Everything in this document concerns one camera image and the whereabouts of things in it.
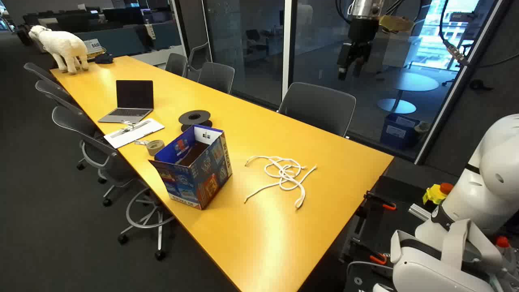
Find grey tape roll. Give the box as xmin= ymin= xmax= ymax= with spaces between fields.
xmin=147 ymin=140 xmax=165 ymax=156

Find grey office chair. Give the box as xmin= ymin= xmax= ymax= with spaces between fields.
xmin=35 ymin=78 xmax=108 ymax=186
xmin=23 ymin=62 xmax=57 ymax=83
xmin=51 ymin=106 xmax=173 ymax=262
xmin=280 ymin=82 xmax=358 ymax=137
xmin=200 ymin=62 xmax=236 ymax=95
xmin=166 ymin=54 xmax=189 ymax=77

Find black filament spool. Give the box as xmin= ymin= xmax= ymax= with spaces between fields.
xmin=179 ymin=111 xmax=213 ymax=130

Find white paper sheets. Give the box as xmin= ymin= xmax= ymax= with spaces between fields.
xmin=106 ymin=119 xmax=165 ymax=148

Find open grey laptop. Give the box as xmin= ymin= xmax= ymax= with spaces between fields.
xmin=101 ymin=80 xmax=155 ymax=124

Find white rope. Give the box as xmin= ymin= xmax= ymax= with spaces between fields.
xmin=242 ymin=155 xmax=320 ymax=212

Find blue snack cardboard box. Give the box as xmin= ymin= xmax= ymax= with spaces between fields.
xmin=152 ymin=127 xmax=233 ymax=210

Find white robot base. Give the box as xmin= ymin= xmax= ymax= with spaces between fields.
xmin=346 ymin=113 xmax=519 ymax=292

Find white polar bear toy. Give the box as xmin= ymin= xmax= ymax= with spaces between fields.
xmin=30 ymin=25 xmax=90 ymax=75

